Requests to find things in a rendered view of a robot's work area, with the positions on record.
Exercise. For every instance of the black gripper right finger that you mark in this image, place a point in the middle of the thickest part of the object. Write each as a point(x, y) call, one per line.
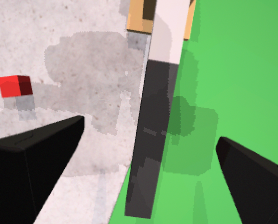
point(252, 181)

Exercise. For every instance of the green flat surface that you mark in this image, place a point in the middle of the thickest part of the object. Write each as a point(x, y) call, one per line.
point(226, 86)

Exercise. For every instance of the red block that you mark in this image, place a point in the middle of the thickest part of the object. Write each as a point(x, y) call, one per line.
point(15, 86)

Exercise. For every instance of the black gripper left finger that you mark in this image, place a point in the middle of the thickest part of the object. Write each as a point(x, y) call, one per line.
point(31, 164)

